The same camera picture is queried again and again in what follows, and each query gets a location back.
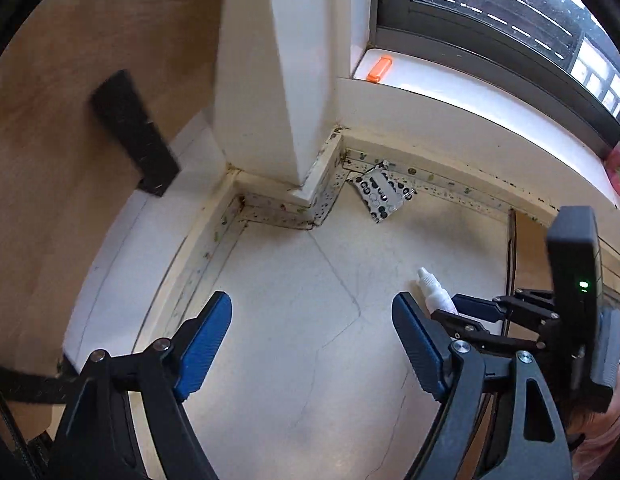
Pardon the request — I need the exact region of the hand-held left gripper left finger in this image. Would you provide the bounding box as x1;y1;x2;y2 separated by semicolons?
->
50;290;234;480

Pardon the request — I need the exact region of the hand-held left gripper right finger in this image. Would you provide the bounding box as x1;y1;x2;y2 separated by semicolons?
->
391;291;573;480

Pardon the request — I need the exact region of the brown cardboard sheet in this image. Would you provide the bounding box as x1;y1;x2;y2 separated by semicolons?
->
507;207;620;311

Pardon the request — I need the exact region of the white dropper bottle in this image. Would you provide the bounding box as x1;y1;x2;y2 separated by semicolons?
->
416;267;461;317

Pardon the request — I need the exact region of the black board bracket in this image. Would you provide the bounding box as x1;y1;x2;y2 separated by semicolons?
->
91;70;181;197
0;352;80;406

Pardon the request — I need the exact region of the small orange plastic piece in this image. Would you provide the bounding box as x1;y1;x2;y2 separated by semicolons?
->
366;55;393;83

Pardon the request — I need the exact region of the person's right forearm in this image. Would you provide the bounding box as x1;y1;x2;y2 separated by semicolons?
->
565;345;620;480

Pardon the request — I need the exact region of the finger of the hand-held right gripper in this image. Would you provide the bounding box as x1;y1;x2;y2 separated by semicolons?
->
452;287;558;323
430;309;551;356

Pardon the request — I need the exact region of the dark grey window frame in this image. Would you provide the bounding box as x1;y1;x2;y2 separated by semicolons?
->
370;0;620;143

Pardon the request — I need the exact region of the wooden cutting board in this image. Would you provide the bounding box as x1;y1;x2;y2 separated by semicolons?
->
0;0;229;376

